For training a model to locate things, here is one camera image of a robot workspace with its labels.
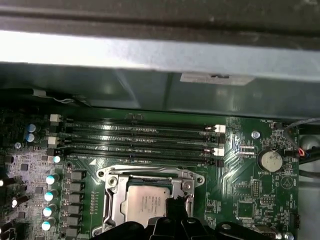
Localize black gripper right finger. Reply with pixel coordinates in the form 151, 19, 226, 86
176, 197, 273, 240

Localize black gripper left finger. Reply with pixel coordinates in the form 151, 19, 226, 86
92, 198, 181, 240

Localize metal locking lever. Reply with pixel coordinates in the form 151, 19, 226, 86
104, 174, 115, 227
186, 186, 196, 220

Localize silver CPU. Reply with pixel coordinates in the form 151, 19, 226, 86
120, 185, 170, 228

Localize metal socket cover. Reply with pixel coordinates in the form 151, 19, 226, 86
106, 174, 195, 237

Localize CPU socket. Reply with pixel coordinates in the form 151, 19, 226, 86
96, 164, 205, 238

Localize black RAM slot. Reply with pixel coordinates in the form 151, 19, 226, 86
61, 144, 226, 157
48, 133, 225, 146
61, 120, 227, 134
47, 154, 225, 168

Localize black square chip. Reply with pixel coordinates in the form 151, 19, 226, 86
237, 201, 256, 218

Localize green motherboard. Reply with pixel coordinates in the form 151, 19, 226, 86
0, 107, 301, 240

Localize grey square choke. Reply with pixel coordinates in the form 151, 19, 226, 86
65, 215, 82, 227
70, 170, 87, 181
67, 192, 85, 204
69, 181, 86, 193
66, 203, 83, 215
64, 226, 81, 238

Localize round silver coin battery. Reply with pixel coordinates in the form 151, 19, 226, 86
258, 147, 284, 173

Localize white case label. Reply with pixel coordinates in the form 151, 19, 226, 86
179, 71, 255, 87

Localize black PC case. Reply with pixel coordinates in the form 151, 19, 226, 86
0, 0, 320, 240

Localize grey cable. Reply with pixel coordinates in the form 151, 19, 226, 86
286, 117, 320, 137

